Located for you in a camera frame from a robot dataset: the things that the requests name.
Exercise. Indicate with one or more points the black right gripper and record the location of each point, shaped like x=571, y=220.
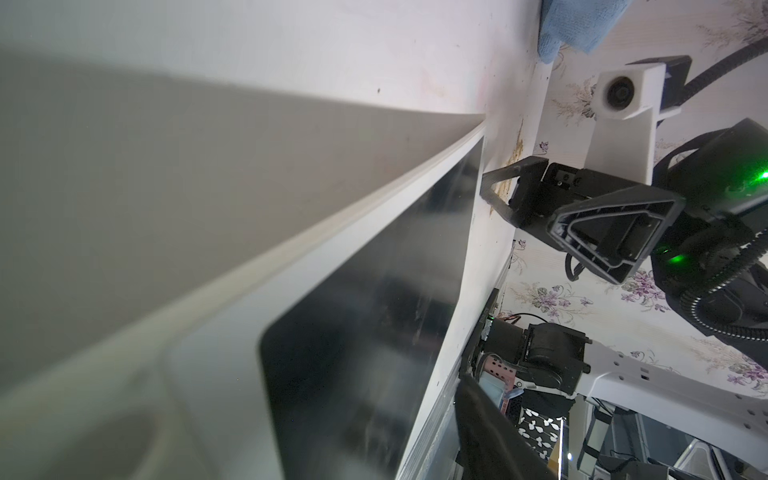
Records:
x=610, y=225

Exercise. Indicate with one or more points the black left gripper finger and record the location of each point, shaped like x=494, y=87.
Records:
x=490, y=446

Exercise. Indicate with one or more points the light blue cloth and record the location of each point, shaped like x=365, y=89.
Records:
x=580, y=24

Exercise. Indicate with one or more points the white drawing tablet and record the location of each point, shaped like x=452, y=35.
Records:
x=202, y=280

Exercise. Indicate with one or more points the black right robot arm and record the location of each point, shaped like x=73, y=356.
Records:
x=698, y=215

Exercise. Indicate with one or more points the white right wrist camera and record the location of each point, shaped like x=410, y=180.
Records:
x=628, y=103

